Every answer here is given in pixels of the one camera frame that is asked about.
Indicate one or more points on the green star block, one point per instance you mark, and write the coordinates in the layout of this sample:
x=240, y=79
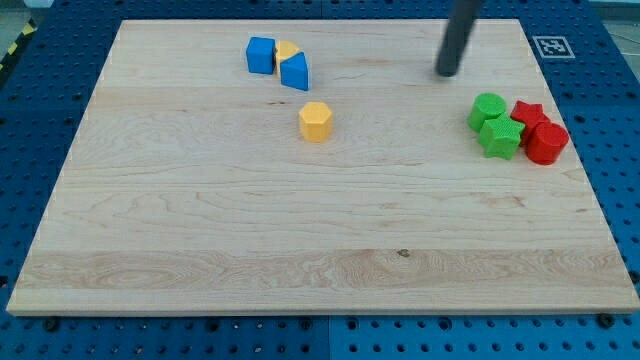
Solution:
x=500, y=137

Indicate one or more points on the blue cube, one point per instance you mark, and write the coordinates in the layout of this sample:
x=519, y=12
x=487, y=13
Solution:
x=260, y=55

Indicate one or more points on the yellow hexagon block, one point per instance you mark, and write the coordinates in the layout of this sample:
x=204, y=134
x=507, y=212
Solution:
x=315, y=121

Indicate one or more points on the green cylinder block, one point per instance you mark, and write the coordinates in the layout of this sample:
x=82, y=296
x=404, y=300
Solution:
x=485, y=106

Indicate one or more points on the blue triangular prism block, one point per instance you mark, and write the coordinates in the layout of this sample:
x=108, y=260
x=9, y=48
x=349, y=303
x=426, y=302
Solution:
x=294, y=72

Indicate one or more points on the yellow heart block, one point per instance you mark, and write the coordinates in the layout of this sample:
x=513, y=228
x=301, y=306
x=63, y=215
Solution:
x=284, y=50

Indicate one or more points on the light wooden board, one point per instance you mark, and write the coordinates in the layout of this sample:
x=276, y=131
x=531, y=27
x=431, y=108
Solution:
x=188, y=189

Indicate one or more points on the red cylinder block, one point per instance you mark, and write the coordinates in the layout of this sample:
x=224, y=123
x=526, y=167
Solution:
x=546, y=143

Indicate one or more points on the red star block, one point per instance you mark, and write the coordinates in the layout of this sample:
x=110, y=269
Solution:
x=530, y=115

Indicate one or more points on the white fiducial marker tag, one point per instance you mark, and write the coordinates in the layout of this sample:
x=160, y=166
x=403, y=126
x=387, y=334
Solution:
x=553, y=47

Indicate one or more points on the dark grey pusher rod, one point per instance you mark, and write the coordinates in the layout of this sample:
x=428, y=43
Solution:
x=457, y=33

